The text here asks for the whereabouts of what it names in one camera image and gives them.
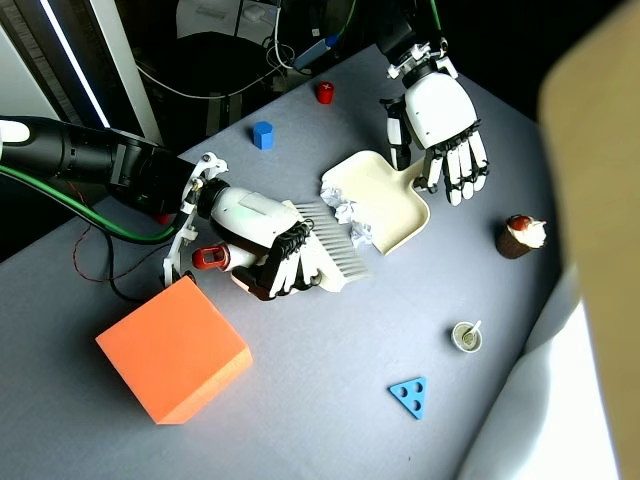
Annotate white plastic box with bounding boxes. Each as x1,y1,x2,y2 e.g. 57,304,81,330
177,0,281,41

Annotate grey tablecloth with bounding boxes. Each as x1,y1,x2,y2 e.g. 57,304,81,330
0,42,584,480

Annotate cream plastic dustpan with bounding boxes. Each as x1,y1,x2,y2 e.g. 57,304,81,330
319,150,432,257

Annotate small white toy cup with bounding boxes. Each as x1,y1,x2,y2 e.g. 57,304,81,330
451,321,484,354

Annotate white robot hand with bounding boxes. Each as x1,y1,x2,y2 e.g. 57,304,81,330
379,72,491,207
207,184,324,302

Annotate brown toy cupcake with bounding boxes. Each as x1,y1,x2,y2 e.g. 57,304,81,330
495,214,549,260

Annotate blue triangle block with holes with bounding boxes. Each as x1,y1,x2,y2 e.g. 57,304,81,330
388,376,429,421

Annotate cream brush with red cap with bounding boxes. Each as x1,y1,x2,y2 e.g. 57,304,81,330
192,199,374,294

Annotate white light strip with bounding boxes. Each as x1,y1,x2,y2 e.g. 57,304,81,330
39,0,111,129

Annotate white cable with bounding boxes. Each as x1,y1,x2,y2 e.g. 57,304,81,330
264,0,299,71

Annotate blue hexagonal block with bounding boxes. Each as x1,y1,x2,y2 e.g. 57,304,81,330
252,120,276,151

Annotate blurred beige panel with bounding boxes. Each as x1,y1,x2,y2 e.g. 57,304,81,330
537,0,640,480

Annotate large orange foam block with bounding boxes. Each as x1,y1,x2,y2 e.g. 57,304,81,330
94,275,254,426

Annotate grey adapter with blue end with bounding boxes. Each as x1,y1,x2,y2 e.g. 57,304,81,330
293,34,341,70

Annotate white paper ball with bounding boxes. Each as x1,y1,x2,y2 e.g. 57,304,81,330
319,180,346,207
349,221,375,247
333,198,362,225

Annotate white backdrop cloth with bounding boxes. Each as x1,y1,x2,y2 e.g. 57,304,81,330
457,264,624,480

